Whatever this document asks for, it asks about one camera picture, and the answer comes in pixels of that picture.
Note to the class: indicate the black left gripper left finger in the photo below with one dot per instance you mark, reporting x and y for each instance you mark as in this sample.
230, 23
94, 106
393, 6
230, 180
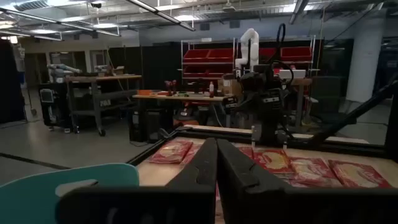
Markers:
202, 171

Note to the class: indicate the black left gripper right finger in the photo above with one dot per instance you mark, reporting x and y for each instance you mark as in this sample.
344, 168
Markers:
236, 174

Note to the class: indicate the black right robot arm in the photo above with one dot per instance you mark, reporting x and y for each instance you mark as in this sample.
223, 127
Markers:
264, 102

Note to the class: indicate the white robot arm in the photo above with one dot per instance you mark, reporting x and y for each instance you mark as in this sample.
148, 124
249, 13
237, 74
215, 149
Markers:
250, 46

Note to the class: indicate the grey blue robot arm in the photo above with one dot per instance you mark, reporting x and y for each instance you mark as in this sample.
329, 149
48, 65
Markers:
62, 69

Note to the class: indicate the black computer tower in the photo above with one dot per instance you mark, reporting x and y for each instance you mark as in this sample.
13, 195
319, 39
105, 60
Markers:
152, 124

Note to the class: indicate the wooden workbench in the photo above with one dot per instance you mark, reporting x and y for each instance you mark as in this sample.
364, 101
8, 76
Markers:
174, 97

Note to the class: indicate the cardboard box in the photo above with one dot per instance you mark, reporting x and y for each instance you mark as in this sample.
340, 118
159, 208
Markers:
231, 87

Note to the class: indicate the dark red tool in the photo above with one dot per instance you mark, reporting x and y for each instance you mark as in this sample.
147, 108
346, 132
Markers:
170, 87

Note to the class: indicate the orange box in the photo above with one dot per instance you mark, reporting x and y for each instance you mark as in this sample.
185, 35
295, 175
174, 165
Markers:
144, 92

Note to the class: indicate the red storage bin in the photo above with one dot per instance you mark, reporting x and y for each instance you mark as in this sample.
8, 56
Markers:
199, 71
221, 55
196, 56
295, 53
265, 52

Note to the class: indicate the metal shelf rack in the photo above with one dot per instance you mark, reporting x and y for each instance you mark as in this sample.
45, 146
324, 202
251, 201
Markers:
207, 63

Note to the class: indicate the white box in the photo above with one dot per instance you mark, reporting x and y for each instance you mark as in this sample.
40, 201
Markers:
292, 74

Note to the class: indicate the wooden top cart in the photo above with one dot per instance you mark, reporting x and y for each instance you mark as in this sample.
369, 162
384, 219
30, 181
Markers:
102, 77

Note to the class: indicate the black machine with screen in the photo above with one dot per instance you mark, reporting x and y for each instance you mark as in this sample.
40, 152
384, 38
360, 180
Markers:
56, 109

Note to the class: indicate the white round column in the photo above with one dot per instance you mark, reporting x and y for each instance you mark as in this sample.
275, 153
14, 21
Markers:
365, 62

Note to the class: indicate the teal plastic basket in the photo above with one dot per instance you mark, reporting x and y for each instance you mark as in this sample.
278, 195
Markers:
31, 199

